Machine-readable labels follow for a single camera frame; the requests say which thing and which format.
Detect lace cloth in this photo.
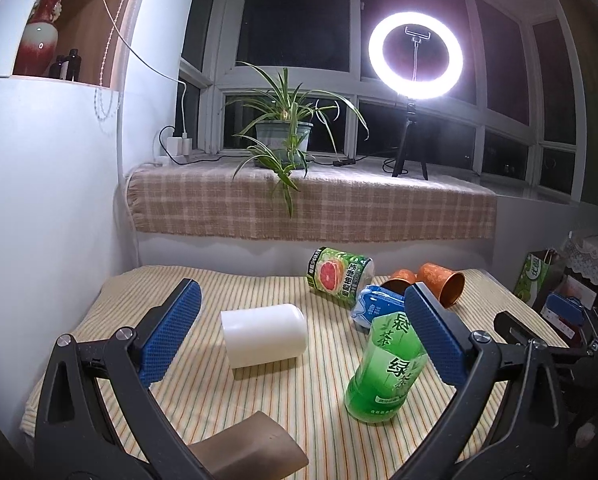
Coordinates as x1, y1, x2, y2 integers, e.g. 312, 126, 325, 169
565, 231, 598, 301

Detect blue label bottle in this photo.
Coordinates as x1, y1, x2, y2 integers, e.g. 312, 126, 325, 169
350, 284, 406, 332

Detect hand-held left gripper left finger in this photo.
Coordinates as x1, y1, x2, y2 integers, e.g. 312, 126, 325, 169
34, 278, 216, 480

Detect ring light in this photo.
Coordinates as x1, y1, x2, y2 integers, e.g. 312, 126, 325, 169
368, 12, 464, 101

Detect green tea bottle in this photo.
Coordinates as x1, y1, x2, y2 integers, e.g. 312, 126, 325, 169
345, 311, 429, 423

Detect grapefruit label bottle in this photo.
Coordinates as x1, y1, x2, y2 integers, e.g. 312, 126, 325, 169
306, 246, 375, 309

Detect orange patterned cup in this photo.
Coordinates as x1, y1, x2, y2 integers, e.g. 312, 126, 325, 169
417, 261, 466, 309
380, 268, 419, 295

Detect white charger plug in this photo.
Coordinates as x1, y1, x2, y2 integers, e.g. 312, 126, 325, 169
168, 132, 192, 157

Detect black cable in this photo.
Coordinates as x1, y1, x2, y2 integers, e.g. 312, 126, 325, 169
306, 154, 397, 168

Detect brown cup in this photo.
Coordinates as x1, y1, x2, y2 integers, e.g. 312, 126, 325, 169
185, 410, 309, 480

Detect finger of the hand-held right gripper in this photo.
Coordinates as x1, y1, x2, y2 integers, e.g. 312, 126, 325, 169
494, 310, 587, 361
545, 291, 598, 343

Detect green paper bag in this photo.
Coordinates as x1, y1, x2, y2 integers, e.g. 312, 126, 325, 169
513, 249, 567, 309

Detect striped tablecloth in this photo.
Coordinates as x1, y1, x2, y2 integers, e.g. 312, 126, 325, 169
19, 265, 570, 480

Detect white bead cord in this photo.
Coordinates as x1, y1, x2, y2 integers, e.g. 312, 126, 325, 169
93, 0, 145, 122

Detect red and white vase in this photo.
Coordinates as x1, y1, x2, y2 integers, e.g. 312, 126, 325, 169
13, 0, 75, 78

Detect black tripod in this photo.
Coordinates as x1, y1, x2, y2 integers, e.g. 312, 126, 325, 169
392, 101, 430, 181

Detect white cup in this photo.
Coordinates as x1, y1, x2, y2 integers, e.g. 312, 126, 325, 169
220, 302, 307, 370

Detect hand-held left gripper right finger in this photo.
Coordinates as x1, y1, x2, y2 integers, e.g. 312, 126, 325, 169
388, 282, 570, 480

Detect potted spider plant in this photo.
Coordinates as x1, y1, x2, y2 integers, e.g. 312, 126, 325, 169
222, 61, 371, 218

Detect white cable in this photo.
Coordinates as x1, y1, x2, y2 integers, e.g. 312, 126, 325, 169
93, 0, 190, 136

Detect checked cloth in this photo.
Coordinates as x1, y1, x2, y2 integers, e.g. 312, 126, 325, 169
123, 157, 498, 248

